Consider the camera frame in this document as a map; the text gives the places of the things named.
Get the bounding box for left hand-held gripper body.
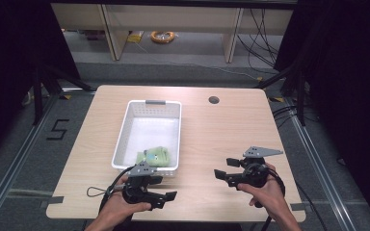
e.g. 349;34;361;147
121;161;158;205

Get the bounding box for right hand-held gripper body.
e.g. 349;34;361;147
240;145;284;189

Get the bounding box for green sock with blue print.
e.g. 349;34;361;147
143;145;172;168

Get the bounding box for white plastic basket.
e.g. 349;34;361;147
111;99;183;178

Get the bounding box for person's right hand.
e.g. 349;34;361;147
237;163;287;215

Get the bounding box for person's left hand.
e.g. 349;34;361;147
104;175;152;224

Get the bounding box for black metal stand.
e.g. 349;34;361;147
31;64;94;127
253;63;308;127

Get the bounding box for black curtain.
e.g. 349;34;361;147
0;0;81;165
274;0;370;231

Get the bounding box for yellow packet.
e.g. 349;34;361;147
126;31;145;44

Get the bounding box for beige wooden shelf unit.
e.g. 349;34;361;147
50;3;295;64

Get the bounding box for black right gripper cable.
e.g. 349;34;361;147
260;167;287;231

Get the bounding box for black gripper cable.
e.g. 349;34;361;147
86;166;137;214
260;167;287;231

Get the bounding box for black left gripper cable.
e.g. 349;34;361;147
86;166;137;214

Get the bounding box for aluminium floor rail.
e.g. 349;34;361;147
287;97;358;231
0;91;62;231

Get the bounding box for long black floor cable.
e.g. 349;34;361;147
295;181;329;231

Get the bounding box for black floor cables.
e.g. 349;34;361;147
271;103;319;130

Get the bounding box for thin white floor cable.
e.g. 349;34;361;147
134;40;262;81

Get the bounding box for bundle of black hanging cables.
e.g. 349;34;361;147
236;8;281;71

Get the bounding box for orange cable coil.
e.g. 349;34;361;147
149;30;176;45

